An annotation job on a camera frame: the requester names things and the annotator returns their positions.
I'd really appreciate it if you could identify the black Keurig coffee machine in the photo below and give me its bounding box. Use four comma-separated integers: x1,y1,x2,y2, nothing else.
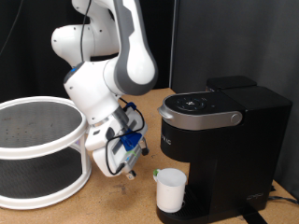
155,84,293,224

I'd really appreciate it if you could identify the grey braided power cable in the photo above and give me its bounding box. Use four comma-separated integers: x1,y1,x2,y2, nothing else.
268,186,299,205

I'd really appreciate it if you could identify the grey partition panel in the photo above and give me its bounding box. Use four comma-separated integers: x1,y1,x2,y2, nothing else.
169,0,299,200

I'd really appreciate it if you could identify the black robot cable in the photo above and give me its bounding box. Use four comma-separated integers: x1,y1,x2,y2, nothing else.
105,97,146,175

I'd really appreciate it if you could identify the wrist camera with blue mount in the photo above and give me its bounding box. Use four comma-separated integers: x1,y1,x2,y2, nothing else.
107,102,148,172

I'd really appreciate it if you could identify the white two-tier turntable shelf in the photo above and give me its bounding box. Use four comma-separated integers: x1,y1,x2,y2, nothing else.
0,95,93,211

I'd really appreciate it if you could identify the black backdrop curtain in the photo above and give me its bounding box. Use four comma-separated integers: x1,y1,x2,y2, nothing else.
0,0,176,104

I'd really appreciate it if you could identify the black tape strap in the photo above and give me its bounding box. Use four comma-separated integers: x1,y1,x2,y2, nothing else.
237,203,269,224

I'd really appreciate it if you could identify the white mug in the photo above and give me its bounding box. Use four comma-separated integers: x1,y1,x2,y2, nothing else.
152,167,188,215

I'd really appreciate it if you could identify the black drip tray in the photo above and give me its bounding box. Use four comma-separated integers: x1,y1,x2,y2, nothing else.
155,185,216,224

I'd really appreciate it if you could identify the Keurig lid with silver handle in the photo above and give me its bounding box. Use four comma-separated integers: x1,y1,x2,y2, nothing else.
157,90,246,132

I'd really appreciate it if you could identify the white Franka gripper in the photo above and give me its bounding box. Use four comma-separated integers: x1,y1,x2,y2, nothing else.
84,106,150,181

